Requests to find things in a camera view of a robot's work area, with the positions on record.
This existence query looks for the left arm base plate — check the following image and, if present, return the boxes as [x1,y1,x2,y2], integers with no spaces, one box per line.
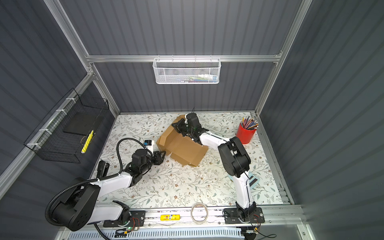
[103,211,146,228]

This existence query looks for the black corrugated cable hose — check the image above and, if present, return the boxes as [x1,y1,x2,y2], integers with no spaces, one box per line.
[44,137,146,240]

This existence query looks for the brown cardboard box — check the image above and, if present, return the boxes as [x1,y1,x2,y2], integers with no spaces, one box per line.
[156,125,209,167]

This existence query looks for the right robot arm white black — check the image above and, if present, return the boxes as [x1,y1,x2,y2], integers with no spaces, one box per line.
[172,113,256,211]

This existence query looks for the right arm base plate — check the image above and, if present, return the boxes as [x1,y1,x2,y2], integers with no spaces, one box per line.
[222,202,265,224]

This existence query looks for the clear tape roll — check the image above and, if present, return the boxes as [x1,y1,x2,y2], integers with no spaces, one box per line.
[190,203,209,225]

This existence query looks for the teal calculator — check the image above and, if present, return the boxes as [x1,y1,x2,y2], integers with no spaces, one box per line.
[228,172,260,189]

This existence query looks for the markers in white basket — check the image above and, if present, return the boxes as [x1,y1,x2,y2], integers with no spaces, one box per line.
[179,74,219,84]

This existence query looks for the red metal pencil cup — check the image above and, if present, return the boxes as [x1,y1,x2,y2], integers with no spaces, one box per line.
[236,124,257,145]

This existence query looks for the black wire mesh basket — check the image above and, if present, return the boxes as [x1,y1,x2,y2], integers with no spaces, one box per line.
[24,90,110,164]

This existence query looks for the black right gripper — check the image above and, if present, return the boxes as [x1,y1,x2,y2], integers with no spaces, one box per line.
[172,119,195,137]

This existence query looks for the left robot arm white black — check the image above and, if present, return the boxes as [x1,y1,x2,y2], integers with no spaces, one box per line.
[45,140,166,232]

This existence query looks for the bundle of coloured pencils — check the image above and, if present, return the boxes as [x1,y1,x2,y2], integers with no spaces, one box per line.
[240,116,259,131]

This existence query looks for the black stapler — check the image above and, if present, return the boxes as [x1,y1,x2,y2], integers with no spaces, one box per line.
[96,160,110,180]

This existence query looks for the white wire mesh basket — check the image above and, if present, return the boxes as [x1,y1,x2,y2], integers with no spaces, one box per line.
[153,58,222,85]

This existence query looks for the yellow spirit level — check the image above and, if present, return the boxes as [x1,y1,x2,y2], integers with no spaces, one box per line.
[161,215,181,221]

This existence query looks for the yellow striped tool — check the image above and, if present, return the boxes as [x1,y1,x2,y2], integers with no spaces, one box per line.
[81,130,94,154]

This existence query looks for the black foam pad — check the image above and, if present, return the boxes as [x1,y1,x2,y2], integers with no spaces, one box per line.
[63,113,104,136]

